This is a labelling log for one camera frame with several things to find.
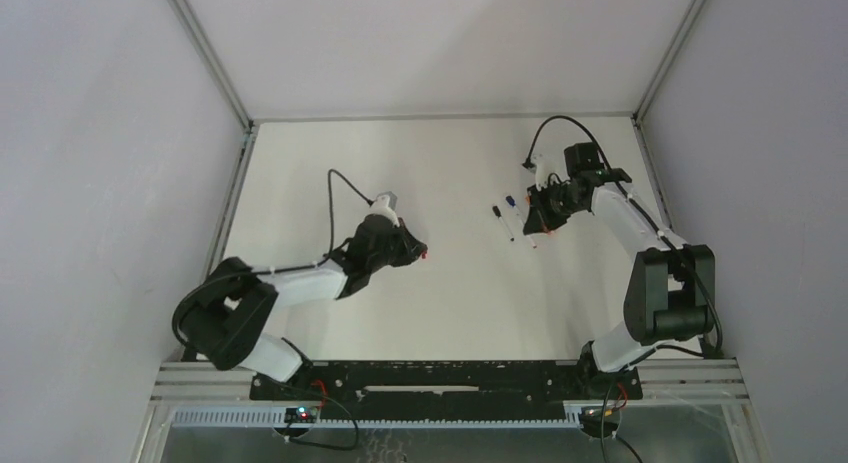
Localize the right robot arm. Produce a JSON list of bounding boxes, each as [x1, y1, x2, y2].
[[523, 142, 720, 374]]

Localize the right controller board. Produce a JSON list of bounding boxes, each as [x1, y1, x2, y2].
[[578, 407, 621, 439]]

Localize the perforated metal strip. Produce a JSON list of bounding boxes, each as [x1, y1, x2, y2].
[[170, 406, 584, 429]]

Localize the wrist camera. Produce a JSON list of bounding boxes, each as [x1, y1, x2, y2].
[[369, 191, 400, 227], [530, 154, 551, 190]]

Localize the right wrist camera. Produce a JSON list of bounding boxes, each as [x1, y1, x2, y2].
[[530, 154, 551, 190]]

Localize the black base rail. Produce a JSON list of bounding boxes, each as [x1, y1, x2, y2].
[[249, 360, 644, 423]]

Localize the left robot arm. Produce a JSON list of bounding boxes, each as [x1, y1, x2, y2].
[[171, 214, 428, 383]]

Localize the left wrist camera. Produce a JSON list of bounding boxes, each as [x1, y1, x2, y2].
[[369, 191, 400, 227]]

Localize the right camera cable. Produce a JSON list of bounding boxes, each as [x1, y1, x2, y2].
[[521, 115, 725, 463]]

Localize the white pen black tip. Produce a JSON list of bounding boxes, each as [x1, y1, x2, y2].
[[491, 205, 515, 242]]

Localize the white pen blue tip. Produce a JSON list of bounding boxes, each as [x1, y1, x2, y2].
[[505, 195, 524, 222]]

